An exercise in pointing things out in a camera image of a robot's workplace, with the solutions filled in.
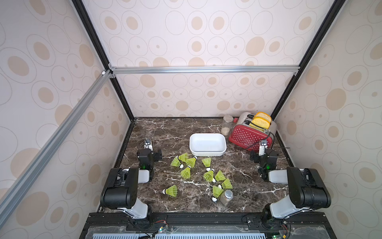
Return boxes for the green shuttlecock group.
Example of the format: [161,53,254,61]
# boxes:
[171,156,184,169]
[176,153,189,162]
[186,156,198,168]
[180,166,191,179]

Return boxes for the green shuttlecock lone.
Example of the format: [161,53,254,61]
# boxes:
[162,185,178,198]

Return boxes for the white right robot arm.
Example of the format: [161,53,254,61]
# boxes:
[250,148,331,222]

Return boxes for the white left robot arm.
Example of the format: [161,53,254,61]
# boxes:
[100,148,162,221]

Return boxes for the white storage box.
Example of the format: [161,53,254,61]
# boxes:
[189,133,227,156]

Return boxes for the green shuttlecock top group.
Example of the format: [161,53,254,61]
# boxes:
[176,153,189,162]

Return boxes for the red dotted toaster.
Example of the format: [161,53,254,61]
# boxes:
[228,112,277,151]

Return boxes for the front yellow toast slice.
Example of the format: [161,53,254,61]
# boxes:
[251,117,270,129]

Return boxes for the yellow toast slice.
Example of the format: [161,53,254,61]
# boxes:
[251,117,270,129]
[255,112,272,123]

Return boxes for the back yellow toast slice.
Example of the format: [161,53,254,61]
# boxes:
[255,112,272,123]

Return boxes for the green shuttlecock right low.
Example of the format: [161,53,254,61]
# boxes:
[218,178,233,190]

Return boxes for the clear jar with powder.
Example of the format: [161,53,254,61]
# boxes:
[220,115,234,136]

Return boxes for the metal lidded shaker jar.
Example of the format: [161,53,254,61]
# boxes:
[219,190,234,206]

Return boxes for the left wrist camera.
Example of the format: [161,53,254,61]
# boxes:
[144,139,153,151]

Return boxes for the black toaster power cable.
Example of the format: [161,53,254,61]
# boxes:
[244,131,290,152]

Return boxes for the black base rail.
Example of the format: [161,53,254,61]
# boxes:
[80,211,337,239]

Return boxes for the silver horizontal aluminium rail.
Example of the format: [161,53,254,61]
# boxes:
[103,65,300,77]

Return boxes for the silver left aluminium rail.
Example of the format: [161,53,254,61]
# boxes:
[1,70,111,227]

